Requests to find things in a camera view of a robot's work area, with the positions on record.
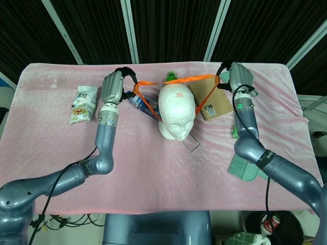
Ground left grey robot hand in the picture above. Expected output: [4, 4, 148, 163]
[101, 66, 140, 104]

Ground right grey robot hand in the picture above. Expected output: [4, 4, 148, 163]
[216, 61, 256, 96]

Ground orange lanyard strap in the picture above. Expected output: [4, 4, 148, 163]
[133, 73, 222, 123]

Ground white foam mannequin head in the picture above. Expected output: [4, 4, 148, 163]
[157, 84, 196, 141]

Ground green plastic dustpan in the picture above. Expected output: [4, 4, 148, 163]
[219, 70, 259, 97]

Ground blue drink bottle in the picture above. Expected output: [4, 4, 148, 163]
[126, 93, 163, 121]

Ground white snack bag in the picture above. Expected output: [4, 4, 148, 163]
[69, 85, 99, 126]

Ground brown spiral notebook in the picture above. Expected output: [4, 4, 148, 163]
[188, 76, 235, 122]

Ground green wet wipes pack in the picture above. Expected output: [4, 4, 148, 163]
[231, 121, 241, 140]

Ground green capped bottle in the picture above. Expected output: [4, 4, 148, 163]
[164, 71, 179, 85]

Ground green hand brush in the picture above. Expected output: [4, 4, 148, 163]
[228, 154, 276, 183]

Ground pink velvet tablecloth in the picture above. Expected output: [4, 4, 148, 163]
[0, 62, 326, 215]

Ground blue-grey robot torso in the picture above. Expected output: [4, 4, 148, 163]
[102, 210, 213, 245]

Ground red white paper cup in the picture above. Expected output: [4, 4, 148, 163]
[260, 214, 281, 236]

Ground green grid pattern bag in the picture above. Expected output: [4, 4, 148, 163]
[226, 231, 259, 245]

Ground white partition frame post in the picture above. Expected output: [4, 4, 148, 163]
[121, 0, 140, 64]
[286, 24, 327, 71]
[203, 0, 232, 62]
[41, 0, 84, 65]

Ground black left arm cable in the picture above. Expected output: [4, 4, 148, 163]
[27, 146, 102, 245]

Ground black floor cables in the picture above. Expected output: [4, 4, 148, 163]
[29, 213, 105, 229]

